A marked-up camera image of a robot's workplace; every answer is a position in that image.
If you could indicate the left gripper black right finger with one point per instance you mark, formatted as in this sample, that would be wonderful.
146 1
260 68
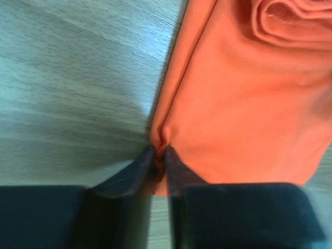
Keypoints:
249 215

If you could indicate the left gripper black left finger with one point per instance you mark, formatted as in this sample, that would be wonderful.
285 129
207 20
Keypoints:
112 214

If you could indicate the orange t shirt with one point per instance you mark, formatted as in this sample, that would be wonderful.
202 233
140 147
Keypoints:
247 95

